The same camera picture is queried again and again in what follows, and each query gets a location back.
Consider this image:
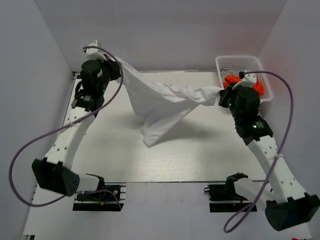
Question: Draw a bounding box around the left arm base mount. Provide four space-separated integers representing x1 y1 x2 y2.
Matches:
72 183 127 212

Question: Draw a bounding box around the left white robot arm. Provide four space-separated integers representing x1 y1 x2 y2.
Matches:
32 59 121 200

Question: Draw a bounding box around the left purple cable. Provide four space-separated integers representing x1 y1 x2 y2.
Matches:
8 45 125 211

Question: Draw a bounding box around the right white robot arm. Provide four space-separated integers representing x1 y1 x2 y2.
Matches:
218 86 320 231

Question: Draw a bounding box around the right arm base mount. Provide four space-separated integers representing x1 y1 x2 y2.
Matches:
203 183 250 213

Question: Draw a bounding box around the white t shirt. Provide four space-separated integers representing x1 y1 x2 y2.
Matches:
116 57 223 148

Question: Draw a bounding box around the orange t shirt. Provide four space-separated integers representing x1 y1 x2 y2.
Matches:
223 74 264 98

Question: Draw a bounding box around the white plastic basket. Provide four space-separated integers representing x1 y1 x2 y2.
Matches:
215 55 273 103

